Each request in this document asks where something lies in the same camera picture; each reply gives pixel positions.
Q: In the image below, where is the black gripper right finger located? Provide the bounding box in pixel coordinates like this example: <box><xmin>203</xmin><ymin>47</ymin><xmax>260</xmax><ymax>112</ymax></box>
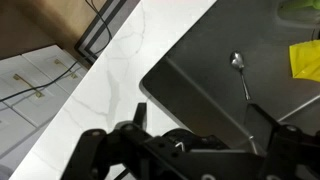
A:
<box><xmin>244</xmin><ymin>103</ymin><xmax>279</xmax><ymax>154</ymax></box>

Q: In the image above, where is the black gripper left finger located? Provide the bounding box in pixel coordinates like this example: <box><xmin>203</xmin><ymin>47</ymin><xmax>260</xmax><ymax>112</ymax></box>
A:
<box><xmin>133</xmin><ymin>103</ymin><xmax>147</xmax><ymax>130</ymax></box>

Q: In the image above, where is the stainless steel sink basin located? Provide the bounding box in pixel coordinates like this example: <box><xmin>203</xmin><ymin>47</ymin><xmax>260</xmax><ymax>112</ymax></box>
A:
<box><xmin>141</xmin><ymin>0</ymin><xmax>320</xmax><ymax>153</ymax></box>

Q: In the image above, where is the yellow rubber glove in sink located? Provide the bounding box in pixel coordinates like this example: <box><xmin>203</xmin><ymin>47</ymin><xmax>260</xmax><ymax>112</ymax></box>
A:
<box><xmin>289</xmin><ymin>40</ymin><xmax>320</xmax><ymax>82</ymax></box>

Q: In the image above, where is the metal spoon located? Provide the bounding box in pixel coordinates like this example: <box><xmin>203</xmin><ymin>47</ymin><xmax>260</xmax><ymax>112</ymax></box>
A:
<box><xmin>230</xmin><ymin>51</ymin><xmax>251</xmax><ymax>101</ymax></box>

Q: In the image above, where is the black framed floor mat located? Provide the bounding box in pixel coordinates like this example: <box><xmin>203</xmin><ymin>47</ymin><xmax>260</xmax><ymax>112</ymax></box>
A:
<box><xmin>74</xmin><ymin>0</ymin><xmax>131</xmax><ymax>65</ymax></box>

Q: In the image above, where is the white drawer cabinet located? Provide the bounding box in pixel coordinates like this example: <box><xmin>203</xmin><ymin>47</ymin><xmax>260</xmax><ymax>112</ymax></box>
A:
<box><xmin>0</xmin><ymin>45</ymin><xmax>87</xmax><ymax>171</ymax></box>

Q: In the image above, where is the black cable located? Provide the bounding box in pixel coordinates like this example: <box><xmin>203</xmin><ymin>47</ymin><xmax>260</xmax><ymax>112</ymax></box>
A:
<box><xmin>0</xmin><ymin>0</ymin><xmax>113</xmax><ymax>103</ymax></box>

